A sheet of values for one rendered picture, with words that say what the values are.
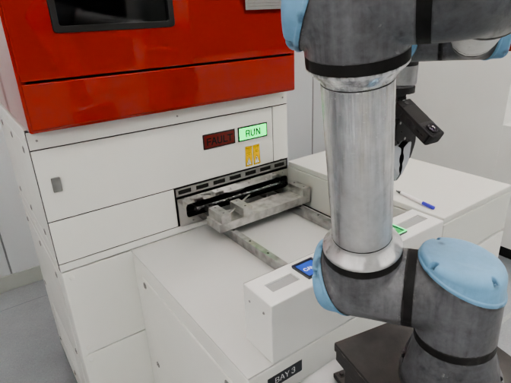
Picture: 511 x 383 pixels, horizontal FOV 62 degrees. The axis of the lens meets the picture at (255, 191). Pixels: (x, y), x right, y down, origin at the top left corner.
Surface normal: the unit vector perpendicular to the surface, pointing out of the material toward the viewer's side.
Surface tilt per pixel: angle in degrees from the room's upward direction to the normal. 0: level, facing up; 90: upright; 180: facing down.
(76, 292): 90
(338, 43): 103
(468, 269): 6
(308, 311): 90
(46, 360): 0
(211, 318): 0
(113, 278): 90
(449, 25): 132
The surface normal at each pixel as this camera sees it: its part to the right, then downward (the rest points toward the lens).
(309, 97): 0.58, 0.29
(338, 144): -0.69, 0.49
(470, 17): 0.08, 0.85
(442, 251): 0.04, -0.90
